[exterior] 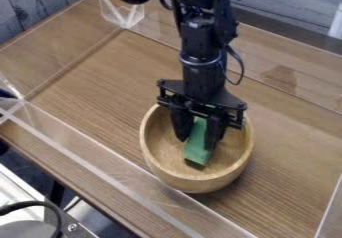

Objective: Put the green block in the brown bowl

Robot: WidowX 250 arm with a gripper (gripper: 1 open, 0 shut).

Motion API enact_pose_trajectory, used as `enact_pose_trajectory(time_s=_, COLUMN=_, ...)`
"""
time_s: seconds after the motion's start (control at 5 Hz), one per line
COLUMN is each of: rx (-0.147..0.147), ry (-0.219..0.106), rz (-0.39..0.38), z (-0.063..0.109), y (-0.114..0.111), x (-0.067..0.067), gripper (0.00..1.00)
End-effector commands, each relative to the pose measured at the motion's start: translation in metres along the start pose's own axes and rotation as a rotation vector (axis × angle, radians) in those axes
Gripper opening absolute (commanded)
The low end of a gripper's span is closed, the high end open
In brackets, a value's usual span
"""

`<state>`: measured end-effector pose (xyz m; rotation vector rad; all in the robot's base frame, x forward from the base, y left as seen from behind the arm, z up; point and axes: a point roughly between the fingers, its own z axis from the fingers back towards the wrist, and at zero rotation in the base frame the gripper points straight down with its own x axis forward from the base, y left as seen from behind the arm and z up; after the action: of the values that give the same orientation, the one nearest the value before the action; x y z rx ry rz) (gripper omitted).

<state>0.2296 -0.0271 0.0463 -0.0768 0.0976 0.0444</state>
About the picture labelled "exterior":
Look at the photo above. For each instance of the brown wooden bowl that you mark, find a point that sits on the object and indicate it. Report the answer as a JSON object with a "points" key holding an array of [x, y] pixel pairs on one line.
{"points": [[183, 164]]}

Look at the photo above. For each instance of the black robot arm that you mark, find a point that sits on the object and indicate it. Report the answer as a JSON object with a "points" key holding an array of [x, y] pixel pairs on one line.
{"points": [[207, 28]]}

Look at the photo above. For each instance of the clear acrylic tray wall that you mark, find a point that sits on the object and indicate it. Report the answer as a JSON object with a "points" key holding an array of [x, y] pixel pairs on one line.
{"points": [[81, 77]]}

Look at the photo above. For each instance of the green rectangular block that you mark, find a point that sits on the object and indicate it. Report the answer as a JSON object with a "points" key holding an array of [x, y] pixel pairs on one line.
{"points": [[194, 151]]}

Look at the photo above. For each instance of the metal table bracket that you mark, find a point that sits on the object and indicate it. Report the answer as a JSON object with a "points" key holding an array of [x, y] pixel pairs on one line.
{"points": [[72, 228]]}

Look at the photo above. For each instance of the black table leg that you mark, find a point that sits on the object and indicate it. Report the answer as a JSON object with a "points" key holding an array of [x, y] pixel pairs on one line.
{"points": [[56, 193]]}

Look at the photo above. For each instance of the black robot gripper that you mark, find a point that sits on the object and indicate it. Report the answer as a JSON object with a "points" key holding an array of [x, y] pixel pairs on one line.
{"points": [[199, 96]]}

